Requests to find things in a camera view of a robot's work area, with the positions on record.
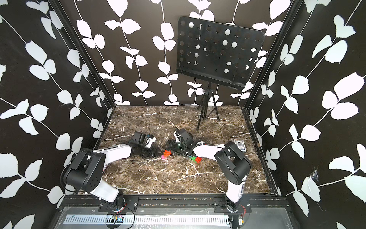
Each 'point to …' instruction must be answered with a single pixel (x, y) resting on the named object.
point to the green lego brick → (193, 158)
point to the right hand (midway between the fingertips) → (164, 147)
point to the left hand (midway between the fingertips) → (160, 152)
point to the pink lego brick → (163, 157)
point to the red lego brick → (198, 159)
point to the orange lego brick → (167, 153)
